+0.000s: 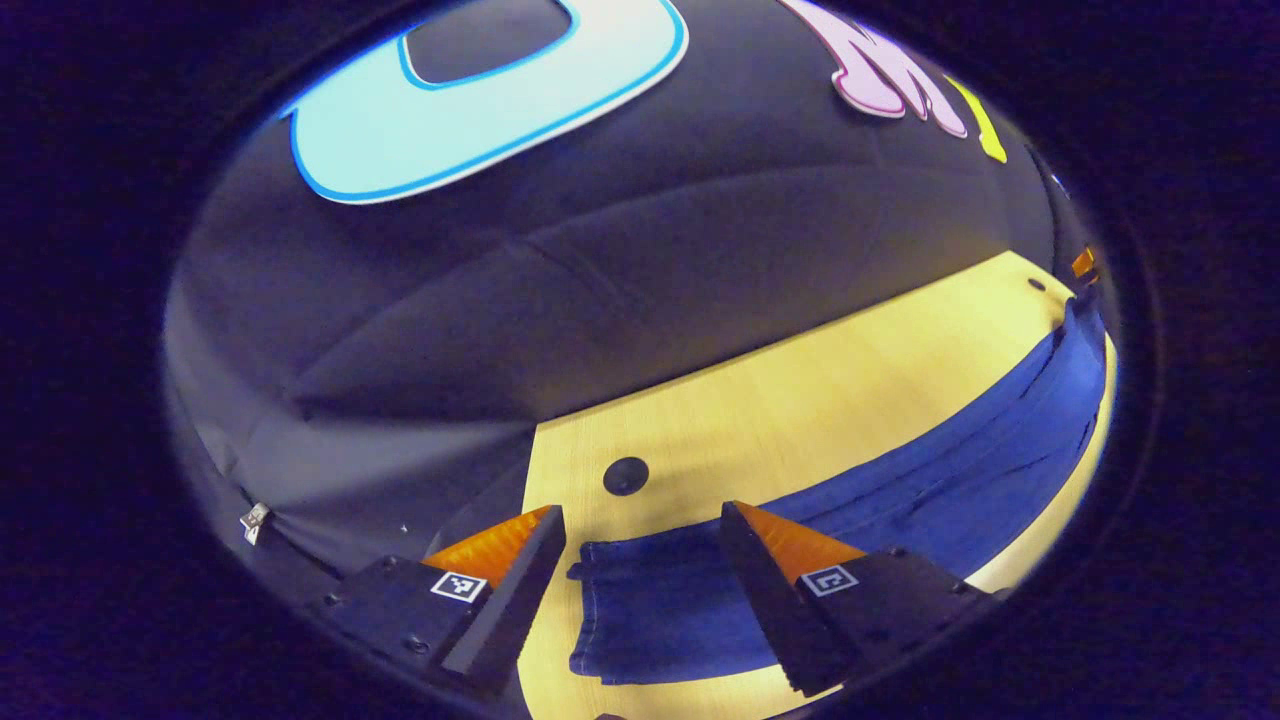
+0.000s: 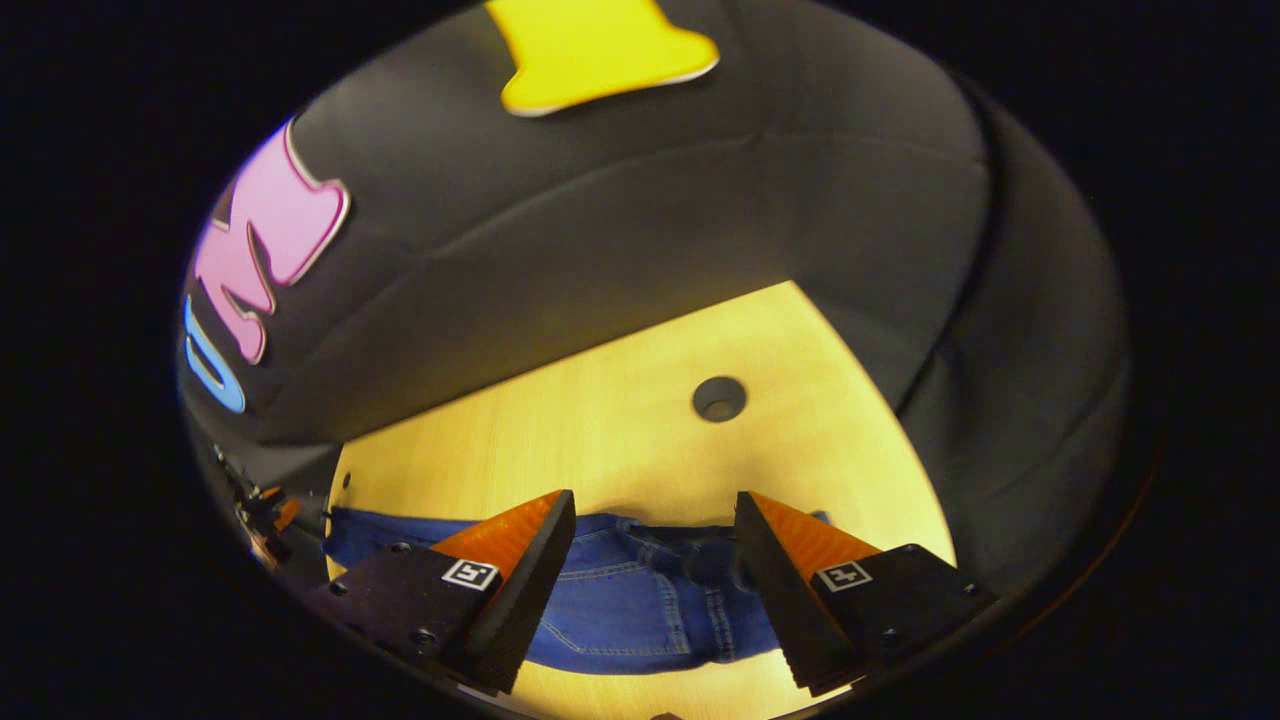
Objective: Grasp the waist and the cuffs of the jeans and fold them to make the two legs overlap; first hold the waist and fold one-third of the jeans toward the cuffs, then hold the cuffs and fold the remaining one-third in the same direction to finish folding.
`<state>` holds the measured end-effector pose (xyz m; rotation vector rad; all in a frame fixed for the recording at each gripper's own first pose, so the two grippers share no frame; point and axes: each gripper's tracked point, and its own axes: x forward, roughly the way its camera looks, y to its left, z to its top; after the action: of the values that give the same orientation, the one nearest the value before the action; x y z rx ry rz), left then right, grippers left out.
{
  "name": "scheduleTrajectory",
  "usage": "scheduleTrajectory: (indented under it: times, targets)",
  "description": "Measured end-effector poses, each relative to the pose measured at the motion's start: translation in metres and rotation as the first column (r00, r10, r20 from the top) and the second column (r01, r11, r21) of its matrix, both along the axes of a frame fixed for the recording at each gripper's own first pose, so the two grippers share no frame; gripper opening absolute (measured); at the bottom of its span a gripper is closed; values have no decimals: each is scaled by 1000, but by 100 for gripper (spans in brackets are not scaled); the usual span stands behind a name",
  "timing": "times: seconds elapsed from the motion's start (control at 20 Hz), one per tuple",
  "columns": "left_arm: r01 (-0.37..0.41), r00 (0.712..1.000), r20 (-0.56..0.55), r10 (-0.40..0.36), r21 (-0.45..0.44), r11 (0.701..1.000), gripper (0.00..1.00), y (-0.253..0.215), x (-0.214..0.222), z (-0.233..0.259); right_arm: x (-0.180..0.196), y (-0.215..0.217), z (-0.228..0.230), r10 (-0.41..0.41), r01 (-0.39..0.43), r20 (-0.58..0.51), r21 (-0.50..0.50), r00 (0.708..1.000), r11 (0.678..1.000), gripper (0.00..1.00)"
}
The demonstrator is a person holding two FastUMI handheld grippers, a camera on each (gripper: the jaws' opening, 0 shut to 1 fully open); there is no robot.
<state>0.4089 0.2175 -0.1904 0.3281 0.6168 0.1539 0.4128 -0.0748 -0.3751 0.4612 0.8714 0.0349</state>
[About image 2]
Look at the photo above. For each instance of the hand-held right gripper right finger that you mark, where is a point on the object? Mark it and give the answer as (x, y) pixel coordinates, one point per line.
(785, 610)

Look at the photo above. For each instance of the blue jeans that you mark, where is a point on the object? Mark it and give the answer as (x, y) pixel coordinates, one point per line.
(640, 600)

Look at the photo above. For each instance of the black backdrop cloth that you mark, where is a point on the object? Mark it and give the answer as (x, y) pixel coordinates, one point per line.
(600, 220)

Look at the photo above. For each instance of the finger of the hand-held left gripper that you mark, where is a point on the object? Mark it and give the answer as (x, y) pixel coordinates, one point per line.
(287, 513)

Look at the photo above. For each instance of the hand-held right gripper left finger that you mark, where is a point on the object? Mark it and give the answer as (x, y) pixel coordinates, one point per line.
(520, 610)

